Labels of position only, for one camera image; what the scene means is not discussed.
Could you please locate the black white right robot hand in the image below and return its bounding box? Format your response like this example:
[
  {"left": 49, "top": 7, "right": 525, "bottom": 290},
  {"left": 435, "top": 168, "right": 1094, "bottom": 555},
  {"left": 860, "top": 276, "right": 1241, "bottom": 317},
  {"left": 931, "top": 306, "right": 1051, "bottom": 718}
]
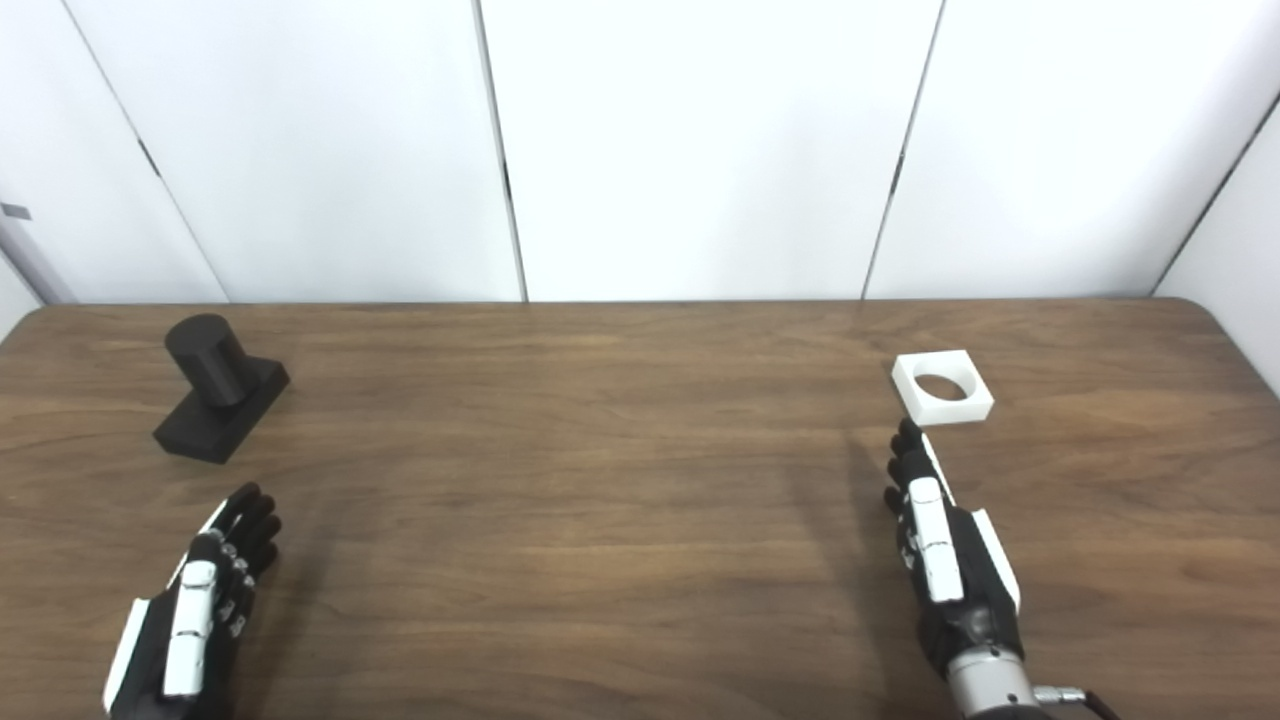
[{"left": 883, "top": 418, "right": 1023, "bottom": 666}]

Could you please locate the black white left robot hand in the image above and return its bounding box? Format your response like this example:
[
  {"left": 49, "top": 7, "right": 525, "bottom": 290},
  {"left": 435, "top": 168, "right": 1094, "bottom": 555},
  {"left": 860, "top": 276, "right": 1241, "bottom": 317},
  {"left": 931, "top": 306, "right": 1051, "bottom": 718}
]
[{"left": 103, "top": 483, "right": 283, "bottom": 720}]

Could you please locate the white square piece with hole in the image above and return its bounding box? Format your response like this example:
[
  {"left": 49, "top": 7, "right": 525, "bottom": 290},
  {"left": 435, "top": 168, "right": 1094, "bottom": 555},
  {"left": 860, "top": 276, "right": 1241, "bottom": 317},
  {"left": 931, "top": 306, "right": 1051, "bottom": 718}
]
[{"left": 891, "top": 350, "right": 996, "bottom": 428}]

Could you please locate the black peg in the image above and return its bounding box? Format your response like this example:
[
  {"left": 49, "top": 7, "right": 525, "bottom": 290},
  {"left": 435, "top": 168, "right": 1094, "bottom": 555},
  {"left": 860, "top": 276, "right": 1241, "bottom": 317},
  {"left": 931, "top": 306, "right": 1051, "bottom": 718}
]
[{"left": 152, "top": 313, "right": 292, "bottom": 466}]

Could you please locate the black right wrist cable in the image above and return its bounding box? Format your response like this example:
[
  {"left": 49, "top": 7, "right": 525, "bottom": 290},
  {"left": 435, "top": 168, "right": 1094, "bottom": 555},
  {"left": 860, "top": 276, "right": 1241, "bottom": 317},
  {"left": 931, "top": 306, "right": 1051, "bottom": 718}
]
[{"left": 1033, "top": 684, "right": 1126, "bottom": 720}]

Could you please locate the gray wall corner post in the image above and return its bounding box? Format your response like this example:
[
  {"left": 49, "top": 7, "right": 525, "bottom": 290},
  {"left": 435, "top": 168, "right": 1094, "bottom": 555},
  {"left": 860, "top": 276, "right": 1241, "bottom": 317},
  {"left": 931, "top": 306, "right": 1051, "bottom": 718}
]
[{"left": 0, "top": 200, "right": 77, "bottom": 305}]

